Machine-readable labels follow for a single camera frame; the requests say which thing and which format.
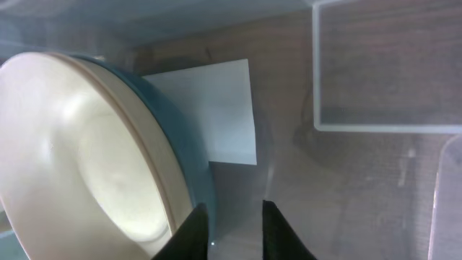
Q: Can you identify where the white label in container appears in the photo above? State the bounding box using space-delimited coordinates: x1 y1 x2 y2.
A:
145 59 257 165

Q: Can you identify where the large cream bowl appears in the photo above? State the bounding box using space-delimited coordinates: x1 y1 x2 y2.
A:
51 53 193 234
1 53 173 259

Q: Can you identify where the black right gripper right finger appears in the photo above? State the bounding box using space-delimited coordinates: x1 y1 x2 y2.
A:
262 200 316 260

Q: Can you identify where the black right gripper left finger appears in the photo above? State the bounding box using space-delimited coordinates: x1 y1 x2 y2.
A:
152 203 209 260

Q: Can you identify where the clear plastic storage container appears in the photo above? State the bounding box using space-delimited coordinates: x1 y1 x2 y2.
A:
1 1 461 259

